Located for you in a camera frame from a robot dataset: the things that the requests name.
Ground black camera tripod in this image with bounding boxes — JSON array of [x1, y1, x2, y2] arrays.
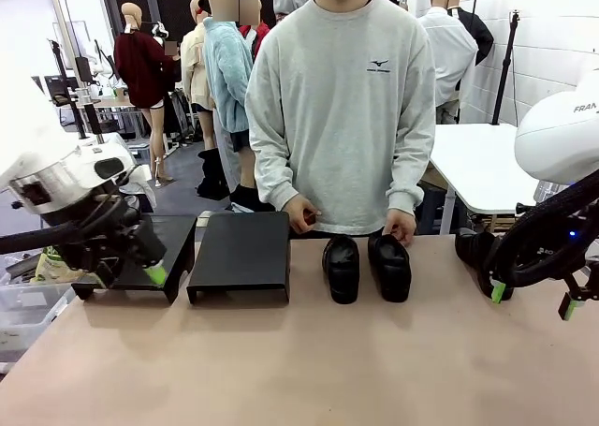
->
[[46, 37, 95, 141]]

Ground black boots on floor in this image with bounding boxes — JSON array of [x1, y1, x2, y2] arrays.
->
[[196, 147, 231, 201]]

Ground black slanted shoe stand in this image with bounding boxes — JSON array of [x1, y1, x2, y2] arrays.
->
[[70, 213, 198, 304], [185, 211, 292, 304]]

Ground black light stand tripod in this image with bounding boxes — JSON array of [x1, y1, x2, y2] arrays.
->
[[490, 8, 523, 126]]

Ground mannequin in black garment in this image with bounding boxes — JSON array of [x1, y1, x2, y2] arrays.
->
[[448, 0, 496, 66]]

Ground person's left forearm grey sleeve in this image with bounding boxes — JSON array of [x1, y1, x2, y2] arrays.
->
[[386, 111, 437, 216]]

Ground mannequin in light blue fleece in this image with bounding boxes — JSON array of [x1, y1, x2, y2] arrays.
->
[[201, 0, 263, 198]]

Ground clear plastic storage bin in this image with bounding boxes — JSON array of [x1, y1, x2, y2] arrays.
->
[[0, 283, 79, 352]]

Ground white table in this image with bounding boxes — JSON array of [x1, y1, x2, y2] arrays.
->
[[428, 122, 562, 236]]

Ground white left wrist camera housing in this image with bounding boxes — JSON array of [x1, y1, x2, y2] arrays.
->
[[74, 143, 137, 186]]

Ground person's right forearm grey sleeve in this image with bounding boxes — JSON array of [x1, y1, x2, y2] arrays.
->
[[245, 111, 305, 212]]

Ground mannequin in cream jacket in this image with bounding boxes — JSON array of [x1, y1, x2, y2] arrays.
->
[[180, 0, 217, 151]]

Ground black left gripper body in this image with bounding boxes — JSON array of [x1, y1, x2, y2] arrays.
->
[[60, 196, 168, 277]]

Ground person's right hand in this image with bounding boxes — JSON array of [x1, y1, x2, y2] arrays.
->
[[285, 195, 324, 235]]

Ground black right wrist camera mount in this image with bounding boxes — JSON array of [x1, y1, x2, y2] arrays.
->
[[514, 180, 570, 216]]

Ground person's left hand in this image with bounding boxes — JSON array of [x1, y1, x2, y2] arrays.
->
[[381, 209, 417, 247]]

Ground person in grey sweatshirt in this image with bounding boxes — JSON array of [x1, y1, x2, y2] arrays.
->
[[245, 0, 437, 238]]

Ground mannequin in maroon sweater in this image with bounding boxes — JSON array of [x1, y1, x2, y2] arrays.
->
[[113, 2, 182, 188]]

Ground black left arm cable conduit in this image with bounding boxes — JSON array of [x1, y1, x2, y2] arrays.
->
[[0, 196, 141, 257]]

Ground black leather loafer shoe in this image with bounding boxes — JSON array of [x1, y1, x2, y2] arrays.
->
[[367, 232, 413, 304], [321, 235, 361, 305], [454, 228, 515, 303]]

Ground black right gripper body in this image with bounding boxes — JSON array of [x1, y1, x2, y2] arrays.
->
[[514, 219, 599, 277]]

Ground mannequin in white shirt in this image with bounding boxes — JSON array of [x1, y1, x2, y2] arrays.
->
[[416, 0, 479, 125]]

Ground green yellow snack bag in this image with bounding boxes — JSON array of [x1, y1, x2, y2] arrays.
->
[[30, 246, 90, 285]]

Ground mannequin in red garment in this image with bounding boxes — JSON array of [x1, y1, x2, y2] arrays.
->
[[238, 0, 271, 62]]

